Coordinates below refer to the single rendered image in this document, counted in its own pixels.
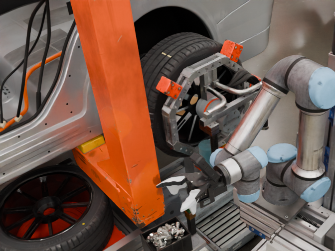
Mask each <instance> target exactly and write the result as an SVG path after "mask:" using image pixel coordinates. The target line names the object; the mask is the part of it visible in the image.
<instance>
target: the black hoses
mask: <svg viewBox="0 0 335 251"><path fill-rule="evenodd" d="M245 81H246V82H248V83H250V84H252V85H255V84H257V83H259V82H261V81H259V80H258V78H257V77H256V76H254V75H252V74H250V73H249V72H248V71H246V70H243V69H240V70H238V71H236V72H235V74H234V75H233V77H232V79H231V81H230V83H229V84H227V85H226V86H229V87H231V88H234V89H235V87H236V86H238V85H240V84H242V83H244V82H245Z"/></svg>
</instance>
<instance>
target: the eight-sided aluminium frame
mask: <svg viewBox="0 0 335 251"><path fill-rule="evenodd" d="M229 59H230V58H229V57H227V56H225V55H223V54H221V53H216V54H213V55H211V56H209V57H207V58H205V59H203V60H201V61H199V62H197V63H195V64H193V65H190V66H187V67H186V68H184V69H183V71H182V72H181V73H180V76H179V78H178V80H177V82H176V83H177V84H179V85H181V86H182V87H183V88H182V90H181V92H180V94H179V96H178V97H177V99H176V100H175V99H173V98H171V97H168V98H167V100H166V102H165V103H164V105H163V108H162V115H163V121H164V128H165V134H166V142H167V145H168V146H169V147H170V148H172V149H173V150H175V151H177V152H181V153H184V154H187V155H189V156H191V155H192V154H193V153H194V152H195V153H197V154H199V147H198V146H196V147H192V146H190V145H187V144H184V143H182V142H179V138H178V130H177V122H176V115H175V114H176V112H177V110H178V108H179V106H180V105H181V103H182V101H183V99H184V97H185V95H186V94H187V92H188V90H189V88H190V86H191V85H192V83H193V81H194V79H195V78H197V77H199V76H201V75H203V74H204V73H206V72H209V71H211V70H212V69H214V68H217V67H219V66H221V65H224V66H225V67H227V68H228V69H230V70H231V71H233V72H234V73H235V72H236V71H238V70H240V69H243V70H246V71H247V69H244V68H243V67H241V66H240V65H239V64H237V63H236V62H234V61H232V60H229ZM248 72H249V71H248ZM236 88H237V89H239V90H243V89H247V88H249V83H248V82H246V81H245V82H244V83H242V84H240V85H238V86H236ZM249 106H250V101H249V102H247V103H246V104H244V105H242V106H240V107H238V108H237V110H238V111H239V112H240V114H241V118H240V120H241V119H242V118H243V116H244V114H245V113H246V111H247V110H248V108H249ZM234 131H235V129H234V130H233V131H231V132H228V133H226V132H224V131H221V132H220V133H219V134H217V135H218V148H219V147H221V146H223V145H224V144H226V143H227V142H228V140H229V139H230V137H231V135H232V134H233V132H234Z"/></svg>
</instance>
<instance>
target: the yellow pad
mask: <svg viewBox="0 0 335 251"><path fill-rule="evenodd" d="M103 144H105V141H104V138H103V136H102V135H99V136H97V137H95V138H93V139H91V140H89V141H87V142H85V143H83V144H81V145H80V146H78V147H77V148H78V149H79V150H80V151H81V152H82V153H83V154H86V153H88V152H90V151H92V150H93V149H95V148H97V147H99V146H101V145H103Z"/></svg>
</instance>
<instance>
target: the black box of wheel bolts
mask: <svg viewBox="0 0 335 251"><path fill-rule="evenodd" d="M140 236H141V240H142V245H143V249H144V251H192V250H193V248H192V240H191V233H190V232H189V230H188V229H187V228H186V227H185V225H184V224H183V223H182V222H181V220H180V219H179V218H178V217H177V216H174V217H172V218H170V219H168V220H166V221H164V222H162V223H160V224H158V225H156V226H154V227H152V228H150V229H148V230H146V231H144V232H142V233H140Z"/></svg>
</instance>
